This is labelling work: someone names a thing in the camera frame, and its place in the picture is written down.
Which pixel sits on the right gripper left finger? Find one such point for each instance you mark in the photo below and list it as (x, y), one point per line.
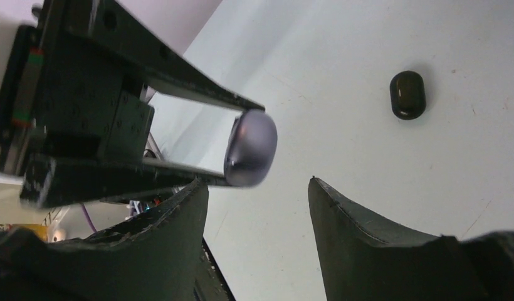
(159, 254)

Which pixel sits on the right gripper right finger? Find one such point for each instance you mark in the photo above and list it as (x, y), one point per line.
(365, 256)

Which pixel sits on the purple earbud charging case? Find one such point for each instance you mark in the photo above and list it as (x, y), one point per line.
(251, 149)

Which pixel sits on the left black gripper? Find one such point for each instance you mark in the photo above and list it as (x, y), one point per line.
(73, 117)

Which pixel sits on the black earbud charging case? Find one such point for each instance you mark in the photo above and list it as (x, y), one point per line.
(408, 96)

